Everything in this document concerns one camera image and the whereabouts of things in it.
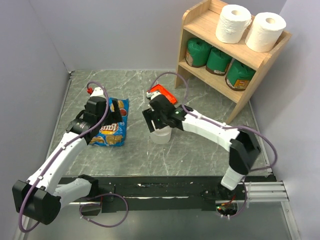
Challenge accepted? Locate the white paper roll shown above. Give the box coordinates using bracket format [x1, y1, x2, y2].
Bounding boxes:
[245, 12, 287, 53]
[150, 126, 172, 145]
[215, 4, 252, 44]

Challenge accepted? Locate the green roll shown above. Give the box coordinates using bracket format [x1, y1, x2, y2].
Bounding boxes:
[185, 37, 212, 68]
[225, 59, 256, 92]
[205, 47, 233, 76]

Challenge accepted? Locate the white paper roll front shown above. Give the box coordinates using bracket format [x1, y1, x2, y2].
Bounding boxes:
[215, 4, 252, 44]

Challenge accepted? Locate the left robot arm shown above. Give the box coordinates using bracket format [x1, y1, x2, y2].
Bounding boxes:
[12, 96, 122, 225]

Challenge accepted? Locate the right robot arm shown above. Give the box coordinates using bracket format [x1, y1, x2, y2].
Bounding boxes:
[142, 91, 261, 200]

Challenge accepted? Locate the wooden two-tier shelf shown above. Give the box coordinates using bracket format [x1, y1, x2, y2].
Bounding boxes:
[176, 0, 292, 124]

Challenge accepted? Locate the blue chips bag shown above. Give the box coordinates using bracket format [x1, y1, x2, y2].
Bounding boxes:
[89, 98, 129, 147]

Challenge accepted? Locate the orange razor box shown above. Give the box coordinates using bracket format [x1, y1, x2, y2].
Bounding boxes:
[146, 84, 178, 105]

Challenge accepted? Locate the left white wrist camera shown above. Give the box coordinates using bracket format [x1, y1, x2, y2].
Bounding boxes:
[90, 87, 106, 99]

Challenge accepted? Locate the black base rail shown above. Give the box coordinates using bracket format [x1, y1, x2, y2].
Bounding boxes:
[68, 175, 248, 214]

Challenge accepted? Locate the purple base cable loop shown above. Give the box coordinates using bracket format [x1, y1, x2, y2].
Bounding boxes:
[79, 193, 129, 228]

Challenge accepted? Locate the aluminium frame rail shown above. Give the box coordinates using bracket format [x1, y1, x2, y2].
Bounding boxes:
[245, 181, 289, 203]

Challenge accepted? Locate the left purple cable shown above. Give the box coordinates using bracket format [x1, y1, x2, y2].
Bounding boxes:
[18, 81, 111, 233]

